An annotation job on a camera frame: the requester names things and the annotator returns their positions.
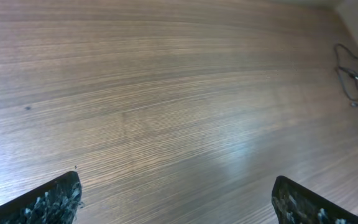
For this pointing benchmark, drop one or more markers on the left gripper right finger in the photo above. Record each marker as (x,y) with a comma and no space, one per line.
(295,204)

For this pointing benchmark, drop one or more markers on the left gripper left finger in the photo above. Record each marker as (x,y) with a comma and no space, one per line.
(53,202)

